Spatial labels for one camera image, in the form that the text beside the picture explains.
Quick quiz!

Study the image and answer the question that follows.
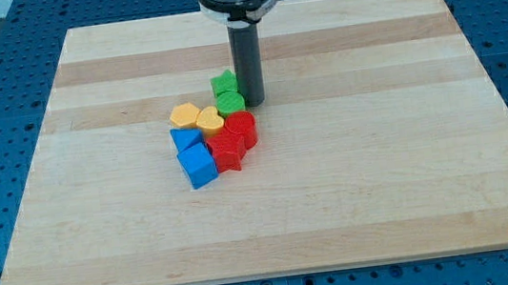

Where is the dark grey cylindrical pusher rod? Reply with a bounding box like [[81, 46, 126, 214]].
[[228, 25, 265, 108]]

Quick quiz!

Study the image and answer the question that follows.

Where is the green star block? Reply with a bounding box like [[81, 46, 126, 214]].
[[210, 70, 238, 98]]

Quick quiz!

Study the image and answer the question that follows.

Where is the green circle block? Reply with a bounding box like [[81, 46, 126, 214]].
[[215, 92, 246, 118]]

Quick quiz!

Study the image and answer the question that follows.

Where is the red circle block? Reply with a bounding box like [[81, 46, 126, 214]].
[[224, 111, 258, 149]]

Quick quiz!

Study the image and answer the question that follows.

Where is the red star block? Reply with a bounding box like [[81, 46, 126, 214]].
[[206, 130, 246, 173]]

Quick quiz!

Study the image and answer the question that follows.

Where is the yellow heart block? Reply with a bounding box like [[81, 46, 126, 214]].
[[195, 106, 225, 138]]

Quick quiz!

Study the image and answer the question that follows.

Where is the yellow hexagon block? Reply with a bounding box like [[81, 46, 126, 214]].
[[170, 102, 200, 129]]

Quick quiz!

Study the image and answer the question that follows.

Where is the blue triangle block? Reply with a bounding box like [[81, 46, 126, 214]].
[[170, 128, 204, 153]]

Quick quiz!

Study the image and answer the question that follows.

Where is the blue cube block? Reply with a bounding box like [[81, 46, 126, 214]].
[[177, 143, 219, 190]]

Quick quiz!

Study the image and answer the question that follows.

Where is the light wooden board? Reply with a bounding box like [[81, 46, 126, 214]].
[[0, 0, 508, 285]]

